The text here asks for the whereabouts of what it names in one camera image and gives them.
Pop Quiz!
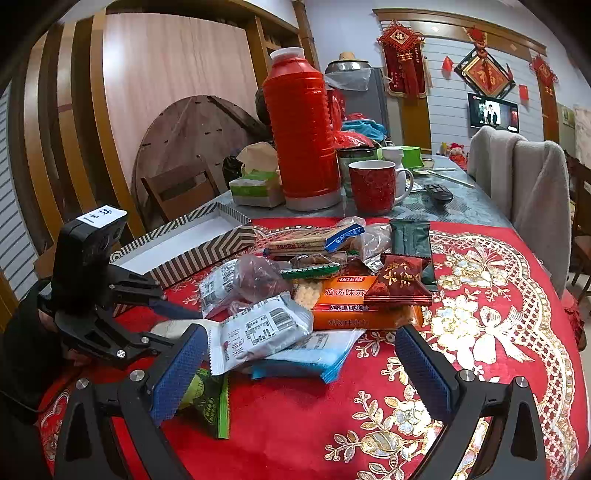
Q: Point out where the striped cardboard box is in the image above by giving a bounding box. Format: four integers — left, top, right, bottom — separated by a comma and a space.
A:
110, 202, 257, 289

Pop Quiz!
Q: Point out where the large white snack packet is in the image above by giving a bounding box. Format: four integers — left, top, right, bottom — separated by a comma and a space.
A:
206, 294, 315, 377

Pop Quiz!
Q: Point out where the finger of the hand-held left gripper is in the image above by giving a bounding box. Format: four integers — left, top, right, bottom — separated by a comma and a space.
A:
54, 310, 180, 371
107, 263, 202, 320

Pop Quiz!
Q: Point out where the small white snack packet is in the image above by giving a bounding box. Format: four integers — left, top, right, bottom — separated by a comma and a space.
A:
199, 259, 241, 319

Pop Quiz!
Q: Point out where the narrow red knot decoration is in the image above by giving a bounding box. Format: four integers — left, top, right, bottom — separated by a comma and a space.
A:
530, 54, 559, 132

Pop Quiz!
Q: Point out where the green-edged clear cookie pack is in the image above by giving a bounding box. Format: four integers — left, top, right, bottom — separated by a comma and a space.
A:
281, 251, 349, 280

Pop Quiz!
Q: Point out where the light wooden chopstick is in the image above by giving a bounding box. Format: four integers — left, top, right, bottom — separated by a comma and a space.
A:
413, 167, 476, 188

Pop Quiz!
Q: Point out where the diamond framed red decoration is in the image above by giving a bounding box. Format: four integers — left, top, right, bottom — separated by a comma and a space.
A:
455, 27, 515, 99

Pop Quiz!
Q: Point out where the blue-ended clear cracker packet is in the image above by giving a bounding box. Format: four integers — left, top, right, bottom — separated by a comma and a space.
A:
263, 217, 366, 259

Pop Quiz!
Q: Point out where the green tissue box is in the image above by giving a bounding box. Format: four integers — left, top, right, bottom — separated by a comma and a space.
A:
229, 141, 286, 207

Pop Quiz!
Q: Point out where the red triangular snack packet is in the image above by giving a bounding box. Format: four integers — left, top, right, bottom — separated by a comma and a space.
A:
363, 254, 433, 311

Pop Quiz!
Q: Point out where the blue cloth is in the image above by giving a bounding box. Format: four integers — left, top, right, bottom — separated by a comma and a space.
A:
344, 119, 386, 141

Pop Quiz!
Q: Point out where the dark wooden chair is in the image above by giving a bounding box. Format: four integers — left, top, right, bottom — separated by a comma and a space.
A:
566, 152, 591, 287

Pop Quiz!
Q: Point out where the light blue snack packet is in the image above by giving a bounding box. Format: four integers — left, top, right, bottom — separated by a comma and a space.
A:
250, 329, 368, 384

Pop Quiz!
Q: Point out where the steel cup with dark lid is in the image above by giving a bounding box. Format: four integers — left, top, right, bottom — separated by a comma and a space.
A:
335, 145, 378, 199

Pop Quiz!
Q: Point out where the wall television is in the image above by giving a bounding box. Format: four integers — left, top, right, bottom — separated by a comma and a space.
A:
468, 93, 520, 132

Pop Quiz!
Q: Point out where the dark green snack packet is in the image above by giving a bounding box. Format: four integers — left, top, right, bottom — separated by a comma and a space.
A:
389, 220, 438, 292

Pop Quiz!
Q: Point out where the red plastic bag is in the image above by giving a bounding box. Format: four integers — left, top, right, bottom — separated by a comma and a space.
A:
327, 88, 375, 148

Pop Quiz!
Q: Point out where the bright green snack packet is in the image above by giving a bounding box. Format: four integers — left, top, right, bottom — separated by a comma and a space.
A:
178, 367, 230, 439

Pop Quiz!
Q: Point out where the grey refrigerator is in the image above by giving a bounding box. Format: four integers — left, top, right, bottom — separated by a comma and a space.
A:
325, 67, 393, 139

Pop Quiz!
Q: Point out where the green bowl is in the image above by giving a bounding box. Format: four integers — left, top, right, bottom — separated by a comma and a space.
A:
376, 146, 422, 169

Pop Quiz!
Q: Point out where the red gold embroidered table cloth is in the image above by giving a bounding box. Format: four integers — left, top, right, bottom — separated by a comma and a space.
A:
37, 217, 580, 480

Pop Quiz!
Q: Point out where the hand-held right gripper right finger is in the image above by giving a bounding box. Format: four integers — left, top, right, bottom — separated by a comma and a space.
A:
394, 324, 548, 480

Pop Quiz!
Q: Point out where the grey lace tablecloth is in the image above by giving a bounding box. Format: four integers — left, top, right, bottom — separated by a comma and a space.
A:
203, 154, 513, 229

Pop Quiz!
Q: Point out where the red plush toy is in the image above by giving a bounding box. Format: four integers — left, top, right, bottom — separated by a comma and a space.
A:
438, 142, 469, 162

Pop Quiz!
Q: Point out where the clear bag with purplish contents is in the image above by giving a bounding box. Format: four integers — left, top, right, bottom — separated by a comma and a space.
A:
231, 255, 297, 317

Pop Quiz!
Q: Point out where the red thermos flask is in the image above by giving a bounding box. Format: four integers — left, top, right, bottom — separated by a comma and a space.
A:
262, 47, 342, 212

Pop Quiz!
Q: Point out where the large red knot decoration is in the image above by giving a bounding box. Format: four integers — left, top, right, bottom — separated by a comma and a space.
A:
378, 19, 432, 97

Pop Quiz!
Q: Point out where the round wooden tabletop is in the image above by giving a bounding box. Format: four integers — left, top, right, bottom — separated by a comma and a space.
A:
130, 95, 273, 217

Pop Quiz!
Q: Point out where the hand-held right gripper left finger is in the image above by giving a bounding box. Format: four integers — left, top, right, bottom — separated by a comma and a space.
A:
53, 323, 211, 480

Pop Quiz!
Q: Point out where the brown wooden chair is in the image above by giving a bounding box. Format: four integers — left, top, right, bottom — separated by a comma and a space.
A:
141, 159, 222, 222

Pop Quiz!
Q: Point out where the cream snack packet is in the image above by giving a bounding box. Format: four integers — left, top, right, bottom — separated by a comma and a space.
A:
150, 320, 222, 344

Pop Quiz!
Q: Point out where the metal pot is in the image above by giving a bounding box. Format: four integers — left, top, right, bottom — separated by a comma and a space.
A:
324, 52, 370, 75

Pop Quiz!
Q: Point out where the black remote control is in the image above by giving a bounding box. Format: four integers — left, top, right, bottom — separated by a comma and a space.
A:
424, 184, 455, 204

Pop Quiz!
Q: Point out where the red patterned mug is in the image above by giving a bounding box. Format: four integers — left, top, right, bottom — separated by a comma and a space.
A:
348, 160, 414, 216

